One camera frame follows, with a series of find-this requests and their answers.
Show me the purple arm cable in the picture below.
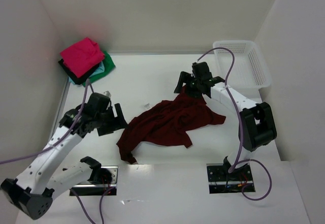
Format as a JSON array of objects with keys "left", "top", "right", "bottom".
[
  {"left": 195, "top": 47, "right": 273, "bottom": 201},
  {"left": 0, "top": 79, "right": 117, "bottom": 224}
]

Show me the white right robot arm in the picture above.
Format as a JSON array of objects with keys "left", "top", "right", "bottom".
[{"left": 174, "top": 62, "right": 277, "bottom": 174}]

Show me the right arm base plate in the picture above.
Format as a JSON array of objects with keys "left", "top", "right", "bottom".
[{"left": 207, "top": 164, "right": 255, "bottom": 194}]

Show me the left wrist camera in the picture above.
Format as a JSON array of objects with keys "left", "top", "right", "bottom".
[{"left": 103, "top": 91, "right": 111, "bottom": 98}]

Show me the light blue folded t shirt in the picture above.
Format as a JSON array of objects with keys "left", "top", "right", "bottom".
[{"left": 68, "top": 62, "right": 105, "bottom": 85}]

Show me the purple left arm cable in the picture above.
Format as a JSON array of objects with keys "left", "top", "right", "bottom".
[{"left": 0, "top": 79, "right": 117, "bottom": 224}]

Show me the pink folded t shirt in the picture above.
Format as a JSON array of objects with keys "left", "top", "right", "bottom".
[{"left": 60, "top": 37, "right": 105, "bottom": 78}]

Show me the black folded t shirt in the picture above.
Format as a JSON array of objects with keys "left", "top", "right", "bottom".
[{"left": 58, "top": 59, "right": 101, "bottom": 85}]

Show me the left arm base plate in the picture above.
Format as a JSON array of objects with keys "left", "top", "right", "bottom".
[{"left": 72, "top": 166, "right": 118, "bottom": 197}]

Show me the green folded t shirt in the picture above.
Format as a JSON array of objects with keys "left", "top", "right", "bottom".
[{"left": 89, "top": 50, "right": 116, "bottom": 83}]

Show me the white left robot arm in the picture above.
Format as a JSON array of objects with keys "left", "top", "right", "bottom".
[{"left": 1, "top": 92, "right": 127, "bottom": 220}]

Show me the dark red t shirt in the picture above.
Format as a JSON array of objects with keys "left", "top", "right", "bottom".
[{"left": 117, "top": 86, "right": 226, "bottom": 164}]

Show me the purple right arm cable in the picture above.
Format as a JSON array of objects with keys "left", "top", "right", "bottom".
[{"left": 195, "top": 47, "right": 273, "bottom": 201}]

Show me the white plastic basket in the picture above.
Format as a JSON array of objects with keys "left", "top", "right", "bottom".
[{"left": 213, "top": 40, "right": 272, "bottom": 90}]

